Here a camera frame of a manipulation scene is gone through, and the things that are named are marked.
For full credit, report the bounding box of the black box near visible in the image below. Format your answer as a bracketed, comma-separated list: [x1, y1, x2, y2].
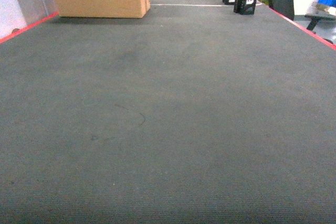
[234, 0, 257, 15]

